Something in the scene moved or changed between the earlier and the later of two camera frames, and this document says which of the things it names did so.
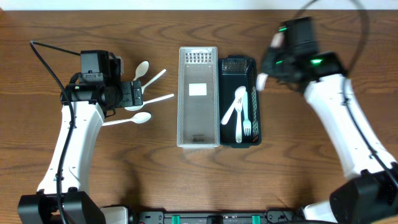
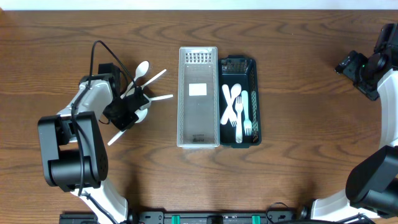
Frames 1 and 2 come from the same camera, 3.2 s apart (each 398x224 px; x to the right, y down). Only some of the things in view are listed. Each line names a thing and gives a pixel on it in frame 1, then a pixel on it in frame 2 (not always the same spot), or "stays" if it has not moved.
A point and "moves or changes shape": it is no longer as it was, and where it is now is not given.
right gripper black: [264, 68] -> [351, 65]
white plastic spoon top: [141, 70] stays
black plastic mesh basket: [234, 71] stays
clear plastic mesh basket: [198, 98] stays
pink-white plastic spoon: [239, 93] moves or changes shape
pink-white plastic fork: [277, 41] -> [230, 105]
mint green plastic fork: [247, 125] stays
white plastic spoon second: [157, 76] stays
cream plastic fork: [239, 102] stays
